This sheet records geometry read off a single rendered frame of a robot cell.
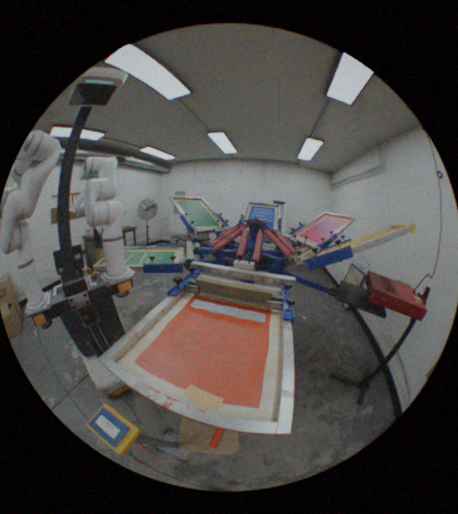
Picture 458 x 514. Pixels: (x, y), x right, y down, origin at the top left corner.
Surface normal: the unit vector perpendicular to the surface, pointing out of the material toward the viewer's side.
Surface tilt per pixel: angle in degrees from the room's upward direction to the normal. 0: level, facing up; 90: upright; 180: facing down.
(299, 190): 90
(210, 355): 0
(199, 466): 0
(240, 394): 0
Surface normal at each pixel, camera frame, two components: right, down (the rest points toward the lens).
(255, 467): 0.07, -0.95
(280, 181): -0.26, 0.28
